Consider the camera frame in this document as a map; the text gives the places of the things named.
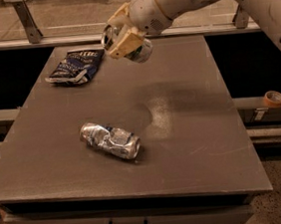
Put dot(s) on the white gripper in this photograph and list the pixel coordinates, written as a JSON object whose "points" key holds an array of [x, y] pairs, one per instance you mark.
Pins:
{"points": [[144, 13]]}

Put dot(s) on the crushed green 7up can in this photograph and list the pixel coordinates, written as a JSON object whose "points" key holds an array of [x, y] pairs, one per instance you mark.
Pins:
{"points": [[141, 54]]}

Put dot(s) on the blue chip bag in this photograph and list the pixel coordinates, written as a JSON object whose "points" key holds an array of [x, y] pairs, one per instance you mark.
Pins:
{"points": [[78, 67]]}

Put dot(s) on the crushed silver blue can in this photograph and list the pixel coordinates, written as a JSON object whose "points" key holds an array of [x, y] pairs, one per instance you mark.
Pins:
{"points": [[113, 140]]}

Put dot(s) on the orange tape roll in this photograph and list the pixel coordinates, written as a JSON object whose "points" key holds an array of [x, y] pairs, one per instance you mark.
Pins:
{"points": [[272, 99]]}

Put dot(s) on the left metal bracket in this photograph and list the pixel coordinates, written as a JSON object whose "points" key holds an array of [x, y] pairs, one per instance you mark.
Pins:
{"points": [[32, 31]]}

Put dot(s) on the metal bracket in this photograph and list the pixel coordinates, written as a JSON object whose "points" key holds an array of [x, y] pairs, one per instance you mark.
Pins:
{"points": [[240, 18], [32, 31]]}

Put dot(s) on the right metal bracket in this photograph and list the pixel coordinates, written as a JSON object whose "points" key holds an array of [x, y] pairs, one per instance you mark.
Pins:
{"points": [[240, 18]]}

